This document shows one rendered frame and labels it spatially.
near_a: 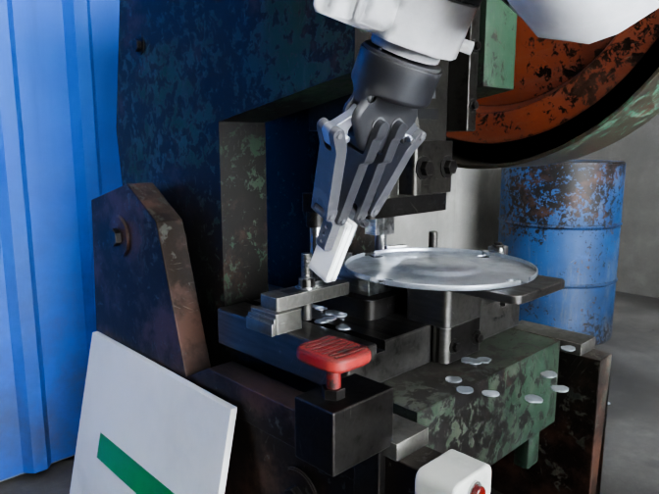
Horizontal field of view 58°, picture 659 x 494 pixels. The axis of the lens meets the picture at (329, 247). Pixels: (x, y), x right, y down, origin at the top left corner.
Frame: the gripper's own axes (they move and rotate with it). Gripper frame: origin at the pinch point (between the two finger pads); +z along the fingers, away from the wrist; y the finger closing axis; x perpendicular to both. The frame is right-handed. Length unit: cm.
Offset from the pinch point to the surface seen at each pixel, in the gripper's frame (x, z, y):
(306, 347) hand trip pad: -3.2, 10.4, -2.1
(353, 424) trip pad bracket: -10.9, 15.2, 0.2
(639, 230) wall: 66, 78, 363
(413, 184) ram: 12.7, 1.0, 28.1
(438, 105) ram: 20.5, -8.6, 37.4
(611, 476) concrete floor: -22, 84, 131
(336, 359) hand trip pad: -7.3, 8.4, -2.1
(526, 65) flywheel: 27, -16, 69
